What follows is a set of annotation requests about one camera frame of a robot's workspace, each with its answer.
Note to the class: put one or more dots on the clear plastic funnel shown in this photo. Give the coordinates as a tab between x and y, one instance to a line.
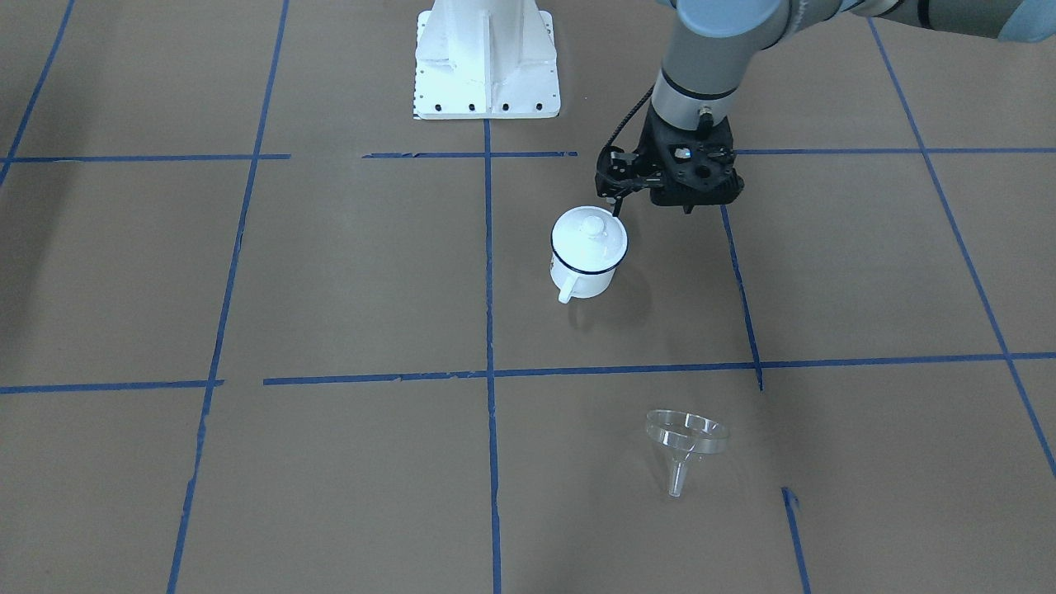
687	438

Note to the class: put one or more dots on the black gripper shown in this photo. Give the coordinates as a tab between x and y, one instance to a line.
617	171

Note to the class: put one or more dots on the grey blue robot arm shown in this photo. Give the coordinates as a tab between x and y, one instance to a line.
714	42

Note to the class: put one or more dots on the white enamel mug lid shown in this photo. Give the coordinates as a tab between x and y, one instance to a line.
589	240

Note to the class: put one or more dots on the white enamel mug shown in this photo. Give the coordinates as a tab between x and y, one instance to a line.
573	285

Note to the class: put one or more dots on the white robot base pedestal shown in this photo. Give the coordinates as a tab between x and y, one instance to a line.
485	59

